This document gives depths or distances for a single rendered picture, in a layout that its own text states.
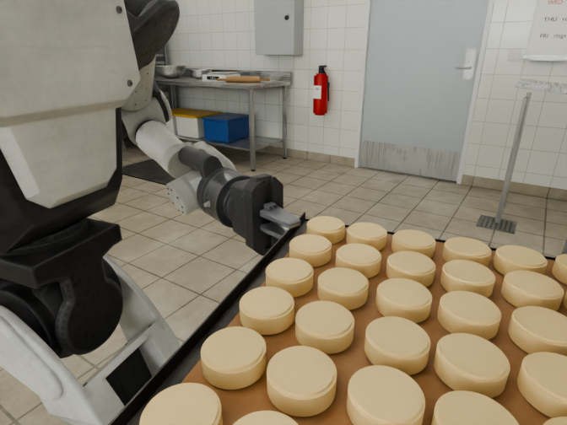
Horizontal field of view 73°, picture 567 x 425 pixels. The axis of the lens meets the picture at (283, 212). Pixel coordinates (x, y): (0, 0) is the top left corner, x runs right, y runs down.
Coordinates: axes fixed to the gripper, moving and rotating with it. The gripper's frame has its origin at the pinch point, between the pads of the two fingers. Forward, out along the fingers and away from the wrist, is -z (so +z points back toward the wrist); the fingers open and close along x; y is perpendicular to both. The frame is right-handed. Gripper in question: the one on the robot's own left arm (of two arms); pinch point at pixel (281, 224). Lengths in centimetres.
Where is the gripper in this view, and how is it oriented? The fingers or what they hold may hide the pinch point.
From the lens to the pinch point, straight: 54.1
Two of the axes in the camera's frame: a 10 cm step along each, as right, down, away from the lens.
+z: -6.1, -3.0, 7.3
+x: 0.0, -9.2, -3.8
